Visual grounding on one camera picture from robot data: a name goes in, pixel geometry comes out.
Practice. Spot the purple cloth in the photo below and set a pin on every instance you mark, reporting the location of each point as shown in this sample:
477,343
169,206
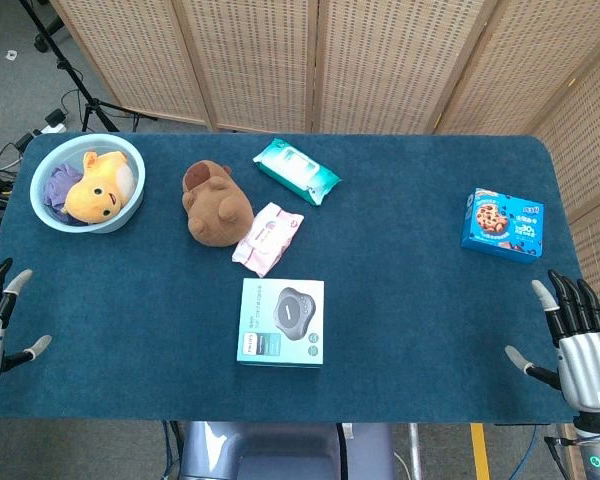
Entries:
60,187

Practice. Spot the teal wet wipes pack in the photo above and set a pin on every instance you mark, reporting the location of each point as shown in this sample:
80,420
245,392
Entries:
296,171

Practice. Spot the blue table mat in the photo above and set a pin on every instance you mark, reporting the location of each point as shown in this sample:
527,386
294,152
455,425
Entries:
300,300

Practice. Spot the pink wet wipes pack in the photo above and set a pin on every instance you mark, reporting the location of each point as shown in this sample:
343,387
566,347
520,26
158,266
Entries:
267,239

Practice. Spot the brown plush capybara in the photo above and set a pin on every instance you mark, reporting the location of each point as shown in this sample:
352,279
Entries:
217,205

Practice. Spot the teal speaker product box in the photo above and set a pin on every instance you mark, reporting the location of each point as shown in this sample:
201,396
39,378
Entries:
281,322

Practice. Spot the blue cookie box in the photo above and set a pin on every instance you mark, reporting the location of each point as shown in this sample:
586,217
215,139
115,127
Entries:
502,226

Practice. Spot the black tripod stand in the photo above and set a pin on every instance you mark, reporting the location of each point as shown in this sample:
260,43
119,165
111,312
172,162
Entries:
75,80

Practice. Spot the white power strip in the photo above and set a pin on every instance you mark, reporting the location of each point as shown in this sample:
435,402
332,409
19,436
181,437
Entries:
55,127

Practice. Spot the orange plush toy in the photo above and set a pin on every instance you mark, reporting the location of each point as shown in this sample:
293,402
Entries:
100,192

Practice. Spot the yellow floor tape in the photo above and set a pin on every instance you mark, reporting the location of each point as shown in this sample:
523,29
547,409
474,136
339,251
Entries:
480,452

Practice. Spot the light blue plastic basin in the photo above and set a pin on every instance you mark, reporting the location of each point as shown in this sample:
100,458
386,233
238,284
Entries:
87,182

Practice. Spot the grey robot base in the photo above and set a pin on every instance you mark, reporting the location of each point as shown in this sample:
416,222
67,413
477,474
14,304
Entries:
280,450

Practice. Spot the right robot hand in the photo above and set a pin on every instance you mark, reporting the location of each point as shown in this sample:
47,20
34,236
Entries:
582,360

